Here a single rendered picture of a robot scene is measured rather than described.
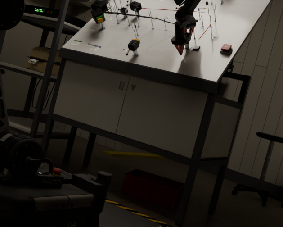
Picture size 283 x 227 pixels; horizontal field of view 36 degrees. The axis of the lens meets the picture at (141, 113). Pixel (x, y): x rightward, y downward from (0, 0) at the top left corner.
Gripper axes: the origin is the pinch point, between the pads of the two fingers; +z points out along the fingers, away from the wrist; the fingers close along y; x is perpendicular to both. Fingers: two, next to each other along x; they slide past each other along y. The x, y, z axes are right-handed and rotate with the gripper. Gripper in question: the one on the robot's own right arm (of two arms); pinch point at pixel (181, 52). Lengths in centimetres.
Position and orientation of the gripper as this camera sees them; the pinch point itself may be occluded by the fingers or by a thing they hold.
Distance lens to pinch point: 268.6
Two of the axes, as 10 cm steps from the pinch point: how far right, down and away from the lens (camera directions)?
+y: -8.9, -1.7, 4.2
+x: -4.4, 5.5, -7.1
